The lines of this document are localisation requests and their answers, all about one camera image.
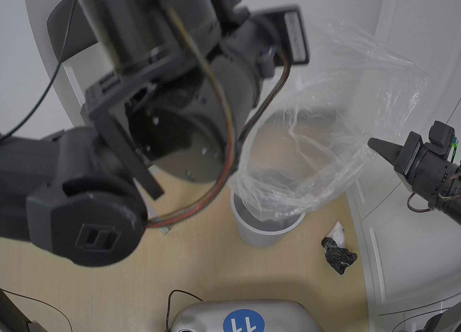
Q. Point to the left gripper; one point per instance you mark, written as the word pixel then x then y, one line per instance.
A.
pixel 273 39

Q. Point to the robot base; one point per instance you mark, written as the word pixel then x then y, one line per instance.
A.
pixel 252 318

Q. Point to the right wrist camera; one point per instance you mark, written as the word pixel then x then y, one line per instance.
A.
pixel 442 136

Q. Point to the crumpled white paper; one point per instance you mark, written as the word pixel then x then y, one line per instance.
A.
pixel 337 232

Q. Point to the crumpled black plastic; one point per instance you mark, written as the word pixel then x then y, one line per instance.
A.
pixel 338 255

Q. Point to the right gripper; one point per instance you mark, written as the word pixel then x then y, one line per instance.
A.
pixel 425 168

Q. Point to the white trash bin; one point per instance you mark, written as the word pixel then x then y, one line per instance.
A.
pixel 259 235

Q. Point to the clear plastic bag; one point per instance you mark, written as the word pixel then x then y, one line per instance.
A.
pixel 360 82

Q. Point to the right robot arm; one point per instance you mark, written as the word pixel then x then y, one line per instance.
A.
pixel 452 209

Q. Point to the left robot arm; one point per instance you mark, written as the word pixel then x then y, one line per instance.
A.
pixel 108 17

